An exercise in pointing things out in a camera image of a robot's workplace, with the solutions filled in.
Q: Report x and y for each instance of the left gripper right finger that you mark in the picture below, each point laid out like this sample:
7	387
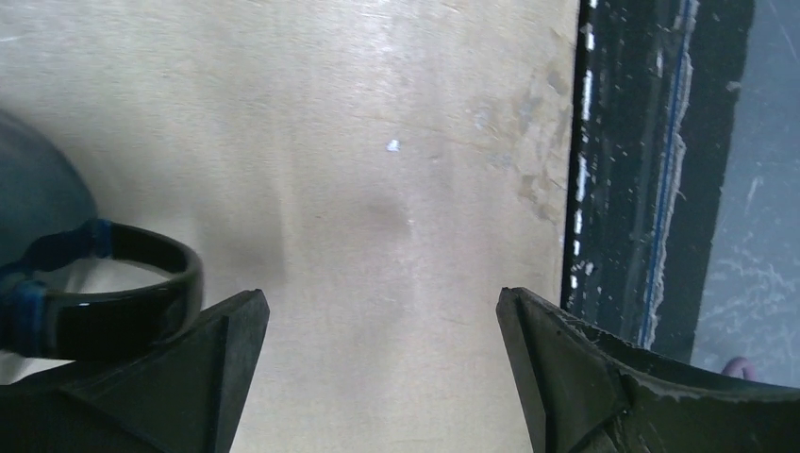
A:
584	390

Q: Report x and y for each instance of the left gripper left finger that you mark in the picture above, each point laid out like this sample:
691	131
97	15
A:
186	396

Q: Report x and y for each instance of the dark blue mug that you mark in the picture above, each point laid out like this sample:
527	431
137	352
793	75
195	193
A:
49	224

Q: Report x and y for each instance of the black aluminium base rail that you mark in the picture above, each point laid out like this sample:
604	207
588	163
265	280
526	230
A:
656	87

